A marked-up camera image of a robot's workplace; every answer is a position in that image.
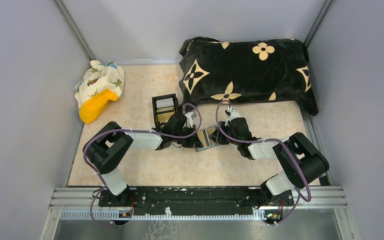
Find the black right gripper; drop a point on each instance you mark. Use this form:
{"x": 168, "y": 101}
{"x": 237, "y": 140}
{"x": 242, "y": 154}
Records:
{"x": 218, "y": 135}

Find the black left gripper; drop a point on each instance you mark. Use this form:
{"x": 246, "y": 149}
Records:
{"x": 193, "y": 142}

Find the black compartment tray box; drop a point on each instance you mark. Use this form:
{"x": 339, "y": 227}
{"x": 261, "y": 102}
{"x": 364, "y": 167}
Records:
{"x": 163, "y": 107}

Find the grey card holder wallet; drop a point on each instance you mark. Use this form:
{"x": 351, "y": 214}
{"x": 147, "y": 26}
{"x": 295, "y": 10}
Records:
{"x": 205, "y": 138}

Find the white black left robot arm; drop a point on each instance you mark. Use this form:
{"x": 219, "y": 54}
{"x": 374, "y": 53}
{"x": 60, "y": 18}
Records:
{"x": 104, "y": 152}

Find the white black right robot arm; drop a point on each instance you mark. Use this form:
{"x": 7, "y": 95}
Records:
{"x": 300, "y": 160}

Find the black floral pillow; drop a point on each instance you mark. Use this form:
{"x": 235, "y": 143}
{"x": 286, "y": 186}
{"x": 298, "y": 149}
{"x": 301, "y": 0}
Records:
{"x": 262, "y": 71}

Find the yellow cloth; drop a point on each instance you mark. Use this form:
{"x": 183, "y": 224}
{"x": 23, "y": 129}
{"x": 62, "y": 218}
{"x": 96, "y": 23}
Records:
{"x": 95, "y": 106}

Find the dinosaur print cloth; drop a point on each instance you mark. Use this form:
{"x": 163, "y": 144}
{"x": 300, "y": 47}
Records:
{"x": 97, "y": 78}

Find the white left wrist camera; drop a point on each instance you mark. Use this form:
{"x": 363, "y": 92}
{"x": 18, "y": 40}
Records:
{"x": 189, "y": 119}

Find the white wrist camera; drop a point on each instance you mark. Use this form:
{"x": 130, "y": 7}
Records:
{"x": 232, "y": 114}
{"x": 189, "y": 119}

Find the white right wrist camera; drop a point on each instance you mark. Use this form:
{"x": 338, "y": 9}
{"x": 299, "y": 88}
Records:
{"x": 232, "y": 114}

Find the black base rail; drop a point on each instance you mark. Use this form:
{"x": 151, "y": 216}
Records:
{"x": 195, "y": 201}

